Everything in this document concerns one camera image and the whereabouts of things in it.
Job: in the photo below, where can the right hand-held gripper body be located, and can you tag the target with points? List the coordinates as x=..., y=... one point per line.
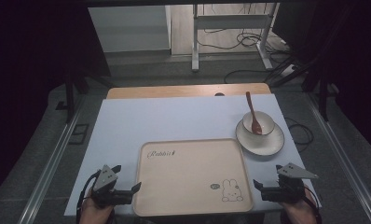
x=287, y=188

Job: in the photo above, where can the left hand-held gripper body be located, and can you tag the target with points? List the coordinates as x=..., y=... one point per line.
x=106, y=182

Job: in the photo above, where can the person's right hand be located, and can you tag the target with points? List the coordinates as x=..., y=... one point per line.
x=298, y=213

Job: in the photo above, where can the person's left hand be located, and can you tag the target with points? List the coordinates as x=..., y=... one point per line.
x=93, y=214

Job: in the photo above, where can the white plate with dark rim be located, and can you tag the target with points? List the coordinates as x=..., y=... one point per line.
x=261, y=146

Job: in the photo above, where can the white bowl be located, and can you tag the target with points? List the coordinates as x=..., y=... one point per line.
x=266, y=119

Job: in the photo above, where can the beige tray with rabbit print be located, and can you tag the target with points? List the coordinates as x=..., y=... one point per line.
x=189, y=177

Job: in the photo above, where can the red-brown wooden spoon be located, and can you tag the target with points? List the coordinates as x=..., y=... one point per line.
x=252, y=109

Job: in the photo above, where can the white table cover sheet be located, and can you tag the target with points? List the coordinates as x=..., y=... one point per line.
x=174, y=118

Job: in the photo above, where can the black metal stand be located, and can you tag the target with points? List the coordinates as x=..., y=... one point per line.
x=322, y=93
x=70, y=93

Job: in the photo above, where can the dark round table grommet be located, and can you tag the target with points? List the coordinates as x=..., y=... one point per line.
x=219, y=94

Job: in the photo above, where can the wooden table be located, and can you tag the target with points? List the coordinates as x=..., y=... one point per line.
x=174, y=91

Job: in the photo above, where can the white power strip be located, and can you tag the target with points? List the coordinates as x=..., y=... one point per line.
x=287, y=71

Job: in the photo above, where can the dark curtain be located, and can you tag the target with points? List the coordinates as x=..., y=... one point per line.
x=354, y=56
x=25, y=62

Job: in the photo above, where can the white panel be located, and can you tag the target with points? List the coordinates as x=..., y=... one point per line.
x=127, y=28

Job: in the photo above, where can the aluminium floor rail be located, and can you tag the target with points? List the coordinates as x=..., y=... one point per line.
x=345, y=161
x=50, y=161

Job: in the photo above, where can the white metal desk frame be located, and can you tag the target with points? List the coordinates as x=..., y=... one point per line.
x=230, y=21

